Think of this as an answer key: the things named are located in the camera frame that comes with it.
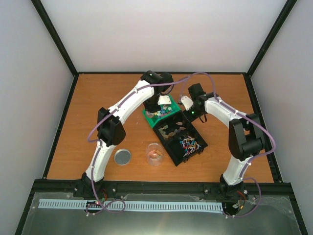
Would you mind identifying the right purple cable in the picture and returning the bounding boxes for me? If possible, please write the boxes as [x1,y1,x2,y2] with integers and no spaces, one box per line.
[179,71,277,219]

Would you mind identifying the light blue cable duct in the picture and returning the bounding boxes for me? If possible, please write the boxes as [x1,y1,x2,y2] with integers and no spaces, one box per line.
[38,199,223,213]

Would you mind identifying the silver jar lid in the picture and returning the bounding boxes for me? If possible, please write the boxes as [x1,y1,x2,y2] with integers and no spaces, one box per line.
[114,149,132,165]

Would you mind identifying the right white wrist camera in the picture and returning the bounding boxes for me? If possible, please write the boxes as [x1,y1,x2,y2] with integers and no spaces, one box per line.
[180,95,194,111]

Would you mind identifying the clear plastic jar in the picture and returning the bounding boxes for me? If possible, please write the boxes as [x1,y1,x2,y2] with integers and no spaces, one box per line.
[145,143,164,166]

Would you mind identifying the green candy bin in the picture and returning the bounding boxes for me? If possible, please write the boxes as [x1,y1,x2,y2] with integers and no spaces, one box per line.
[142,95,181,128]

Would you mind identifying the black lollipop candy bin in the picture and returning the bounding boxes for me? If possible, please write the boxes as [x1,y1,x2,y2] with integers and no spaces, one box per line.
[164,130,208,166]

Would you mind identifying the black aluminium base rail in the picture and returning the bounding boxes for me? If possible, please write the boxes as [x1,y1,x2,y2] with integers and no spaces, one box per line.
[30,179,295,200]

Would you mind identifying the black popsicle candy bin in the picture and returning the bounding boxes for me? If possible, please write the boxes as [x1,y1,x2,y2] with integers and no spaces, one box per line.
[153,111,196,146]

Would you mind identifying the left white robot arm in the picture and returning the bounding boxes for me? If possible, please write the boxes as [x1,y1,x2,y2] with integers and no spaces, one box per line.
[81,70,174,197]

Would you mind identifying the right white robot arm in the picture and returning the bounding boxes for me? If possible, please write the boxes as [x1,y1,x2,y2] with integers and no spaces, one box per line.
[179,83,265,199]

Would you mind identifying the purple cable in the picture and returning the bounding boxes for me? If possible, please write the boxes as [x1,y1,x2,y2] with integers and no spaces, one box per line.
[179,71,277,219]
[87,75,190,216]

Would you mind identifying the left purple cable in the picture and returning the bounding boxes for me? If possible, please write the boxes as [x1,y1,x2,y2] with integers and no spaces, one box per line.
[87,75,190,216]

